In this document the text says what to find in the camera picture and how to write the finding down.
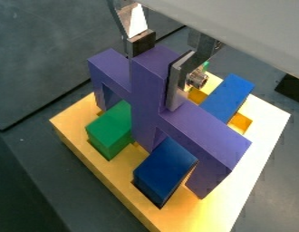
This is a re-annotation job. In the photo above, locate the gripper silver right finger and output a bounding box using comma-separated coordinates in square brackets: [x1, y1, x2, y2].
[165, 29, 222, 111]

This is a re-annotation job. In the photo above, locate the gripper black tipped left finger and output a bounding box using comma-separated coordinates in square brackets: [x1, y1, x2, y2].
[106, 0, 157, 60]

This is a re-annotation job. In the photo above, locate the purple interlocking block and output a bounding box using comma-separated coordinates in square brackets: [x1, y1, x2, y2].
[88, 45, 252, 198]

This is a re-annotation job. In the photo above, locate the yellow slotted board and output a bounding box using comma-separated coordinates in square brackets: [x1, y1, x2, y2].
[48, 71, 292, 232]

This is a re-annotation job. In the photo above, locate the black angle fixture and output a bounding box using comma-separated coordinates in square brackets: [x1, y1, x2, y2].
[274, 74, 299, 102]

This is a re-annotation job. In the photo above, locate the green bar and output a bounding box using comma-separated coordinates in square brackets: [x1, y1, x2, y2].
[84, 60, 212, 161]

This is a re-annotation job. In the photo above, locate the blue bar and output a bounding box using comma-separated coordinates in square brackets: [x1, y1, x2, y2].
[133, 73, 253, 207]

